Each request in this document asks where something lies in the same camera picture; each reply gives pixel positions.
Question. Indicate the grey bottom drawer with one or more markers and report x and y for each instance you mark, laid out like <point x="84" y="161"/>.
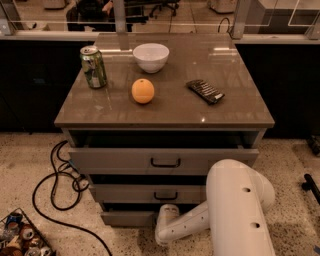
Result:
<point x="130" y="214"/>

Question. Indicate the grey drawer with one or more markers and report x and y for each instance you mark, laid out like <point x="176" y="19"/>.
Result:
<point x="181" y="189"/>
<point x="155" y="161"/>
<point x="130" y="214"/>

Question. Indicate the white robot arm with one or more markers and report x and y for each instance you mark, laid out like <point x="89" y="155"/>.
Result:
<point x="237" y="197"/>

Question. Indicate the grey top drawer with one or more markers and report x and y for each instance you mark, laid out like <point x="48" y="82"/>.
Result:
<point x="155" y="161"/>

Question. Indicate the grey middle drawer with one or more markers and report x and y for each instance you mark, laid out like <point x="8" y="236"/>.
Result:
<point x="181" y="189"/>

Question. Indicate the orange fruit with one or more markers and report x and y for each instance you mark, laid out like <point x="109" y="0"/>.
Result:
<point x="142" y="91"/>

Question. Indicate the dark snack bar packet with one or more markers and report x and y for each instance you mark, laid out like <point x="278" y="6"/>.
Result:
<point x="205" y="91"/>

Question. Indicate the white ceramic bowl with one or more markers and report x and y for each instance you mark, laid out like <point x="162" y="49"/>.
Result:
<point x="151" y="57"/>

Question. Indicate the green soda can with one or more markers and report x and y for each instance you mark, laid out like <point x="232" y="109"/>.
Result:
<point x="93" y="67"/>

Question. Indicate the black office chair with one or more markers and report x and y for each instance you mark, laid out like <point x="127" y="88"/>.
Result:
<point x="173" y="5"/>

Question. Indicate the person behind glass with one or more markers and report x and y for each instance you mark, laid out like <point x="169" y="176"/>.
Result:
<point x="96" y="14"/>

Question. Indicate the black chair base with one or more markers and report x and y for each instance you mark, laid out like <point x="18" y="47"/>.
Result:
<point x="310" y="185"/>

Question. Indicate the wire basket of cans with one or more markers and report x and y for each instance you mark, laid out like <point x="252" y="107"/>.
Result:
<point x="20" y="237"/>

